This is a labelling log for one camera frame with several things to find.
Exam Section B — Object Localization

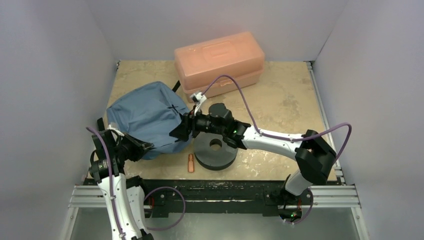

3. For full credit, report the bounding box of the copper coloured marker pen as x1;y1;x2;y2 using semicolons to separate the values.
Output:
187;153;195;173

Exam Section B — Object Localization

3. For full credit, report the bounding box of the blue student backpack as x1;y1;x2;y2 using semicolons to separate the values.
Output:
106;81;191;162

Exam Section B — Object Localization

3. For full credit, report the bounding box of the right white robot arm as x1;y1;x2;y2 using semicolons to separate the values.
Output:
169;103;337;204

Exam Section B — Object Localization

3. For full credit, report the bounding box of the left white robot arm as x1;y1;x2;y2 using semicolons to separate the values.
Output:
86;126;154;240

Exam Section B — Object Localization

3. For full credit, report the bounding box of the pink plastic storage box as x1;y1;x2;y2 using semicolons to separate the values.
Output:
174;31;265;102

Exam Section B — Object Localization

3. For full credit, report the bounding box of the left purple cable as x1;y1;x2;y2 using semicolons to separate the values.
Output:
86;126;125;240

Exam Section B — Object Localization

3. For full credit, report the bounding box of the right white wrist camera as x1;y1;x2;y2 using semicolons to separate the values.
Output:
190;91;207;116

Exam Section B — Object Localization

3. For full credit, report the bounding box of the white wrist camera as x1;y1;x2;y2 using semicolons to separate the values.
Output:
105;124;125;137
190;91;207;116

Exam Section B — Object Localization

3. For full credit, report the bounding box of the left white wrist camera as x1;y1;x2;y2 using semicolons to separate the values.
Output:
105;124;125;137

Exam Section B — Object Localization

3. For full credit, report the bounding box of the black aluminium base frame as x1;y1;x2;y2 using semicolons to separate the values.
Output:
69;178;362;220

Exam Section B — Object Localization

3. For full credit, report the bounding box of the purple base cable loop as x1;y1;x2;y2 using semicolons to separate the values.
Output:
142;186;186;232

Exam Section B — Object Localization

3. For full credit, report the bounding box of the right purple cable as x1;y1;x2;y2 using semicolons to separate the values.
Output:
200;74;352;226

